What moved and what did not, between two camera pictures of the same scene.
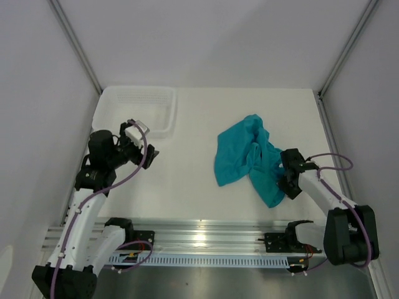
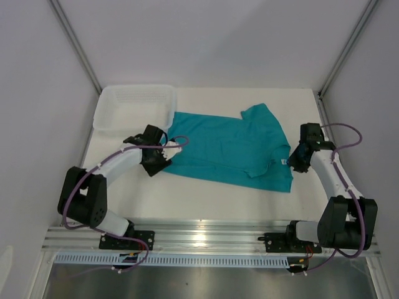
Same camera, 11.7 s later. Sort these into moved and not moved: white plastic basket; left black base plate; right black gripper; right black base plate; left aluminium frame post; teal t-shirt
Moved: teal t-shirt; right black gripper
Not moved: right black base plate; left aluminium frame post; left black base plate; white plastic basket
